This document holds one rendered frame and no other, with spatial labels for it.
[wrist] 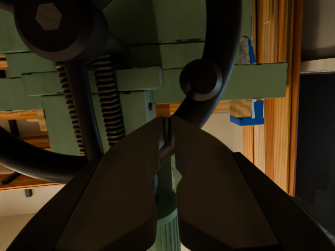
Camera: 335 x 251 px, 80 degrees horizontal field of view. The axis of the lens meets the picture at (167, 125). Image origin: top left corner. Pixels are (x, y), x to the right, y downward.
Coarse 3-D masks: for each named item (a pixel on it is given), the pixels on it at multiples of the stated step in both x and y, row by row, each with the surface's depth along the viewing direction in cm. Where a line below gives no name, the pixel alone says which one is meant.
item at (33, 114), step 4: (172, 104) 51; (176, 104) 51; (172, 108) 51; (176, 108) 51; (32, 112) 53; (36, 112) 53; (16, 116) 53; (20, 116) 53; (24, 116) 53; (28, 116) 53; (32, 116) 53; (36, 116) 53; (0, 120) 53
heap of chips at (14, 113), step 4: (0, 112) 40; (4, 112) 40; (8, 112) 40; (12, 112) 41; (16, 112) 42; (20, 112) 43; (24, 112) 44; (28, 112) 46; (0, 116) 42; (4, 116) 42; (8, 116) 42; (12, 116) 43
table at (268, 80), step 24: (48, 72) 26; (120, 72) 25; (144, 72) 25; (168, 72) 34; (240, 72) 34; (264, 72) 34; (0, 96) 36; (24, 96) 36; (168, 96) 35; (240, 96) 35; (264, 96) 35
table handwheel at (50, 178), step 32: (0, 0) 16; (32, 0) 14; (64, 0) 14; (96, 0) 16; (224, 0) 15; (32, 32) 15; (64, 32) 15; (96, 32) 16; (224, 32) 15; (64, 64) 17; (224, 64) 16; (0, 128) 19; (96, 128) 19; (0, 160) 18; (32, 160) 18; (64, 160) 19; (160, 160) 18
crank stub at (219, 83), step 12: (204, 60) 11; (192, 72) 11; (204, 72) 11; (216, 72) 11; (180, 84) 12; (192, 84) 11; (204, 84) 11; (216, 84) 11; (192, 96) 12; (204, 96) 11
